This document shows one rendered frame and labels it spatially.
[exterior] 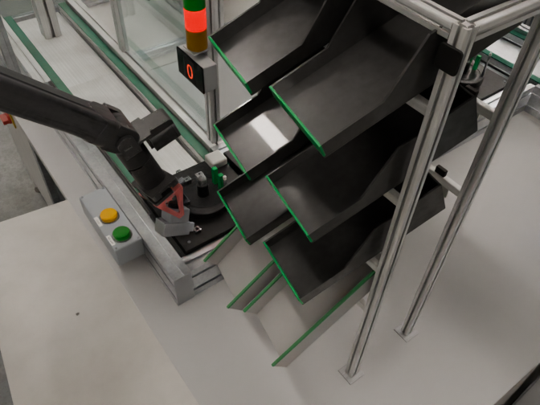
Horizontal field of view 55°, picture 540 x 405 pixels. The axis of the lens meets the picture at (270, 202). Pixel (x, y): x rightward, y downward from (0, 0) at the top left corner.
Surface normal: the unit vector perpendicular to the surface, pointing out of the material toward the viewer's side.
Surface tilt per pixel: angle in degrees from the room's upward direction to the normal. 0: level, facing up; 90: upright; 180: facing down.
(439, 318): 0
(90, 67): 0
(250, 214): 25
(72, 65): 0
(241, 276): 45
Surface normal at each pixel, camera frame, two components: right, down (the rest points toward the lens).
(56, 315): 0.04, -0.69
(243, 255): -0.61, -0.27
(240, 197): -0.35, -0.49
